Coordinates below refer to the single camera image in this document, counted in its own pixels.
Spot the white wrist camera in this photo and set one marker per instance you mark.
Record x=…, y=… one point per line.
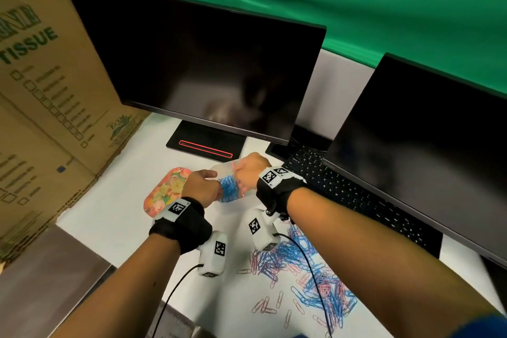
x=212, y=254

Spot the person's blue shirt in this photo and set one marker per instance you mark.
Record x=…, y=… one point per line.
x=483, y=328

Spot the white table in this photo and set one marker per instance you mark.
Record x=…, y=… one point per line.
x=119, y=223

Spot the black laptop with sticker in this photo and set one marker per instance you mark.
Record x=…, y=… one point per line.
x=497, y=278

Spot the brown cardboard box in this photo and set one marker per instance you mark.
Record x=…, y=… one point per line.
x=51, y=112

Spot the person's right hand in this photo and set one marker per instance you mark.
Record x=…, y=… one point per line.
x=251, y=171

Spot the floral patterned oval tray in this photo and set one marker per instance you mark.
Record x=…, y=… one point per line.
x=166, y=191

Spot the white divider panel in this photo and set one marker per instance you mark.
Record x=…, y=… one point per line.
x=336, y=92

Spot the black computer monitor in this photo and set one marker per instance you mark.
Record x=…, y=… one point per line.
x=198, y=60
x=427, y=159

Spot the person's left hand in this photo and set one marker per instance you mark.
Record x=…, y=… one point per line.
x=200, y=187

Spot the translucent plastic container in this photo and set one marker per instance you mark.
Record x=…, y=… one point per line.
x=223, y=169

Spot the person's right forearm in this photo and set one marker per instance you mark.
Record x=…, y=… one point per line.
x=376, y=262

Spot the black keyboard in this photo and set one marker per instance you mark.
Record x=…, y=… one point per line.
x=356, y=199

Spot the sorted blue clips heap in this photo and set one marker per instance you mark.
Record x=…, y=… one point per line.
x=229, y=189

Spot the grey side table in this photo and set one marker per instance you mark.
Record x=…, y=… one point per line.
x=43, y=290

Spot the black red-lined monitor base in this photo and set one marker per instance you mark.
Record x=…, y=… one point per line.
x=206, y=141

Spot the person's left forearm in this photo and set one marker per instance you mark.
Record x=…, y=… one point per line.
x=126, y=290

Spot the plain black monitor base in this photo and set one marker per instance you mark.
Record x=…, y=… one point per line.
x=305, y=139

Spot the pile of blue pink paperclips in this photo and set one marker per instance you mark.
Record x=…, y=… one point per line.
x=325, y=290

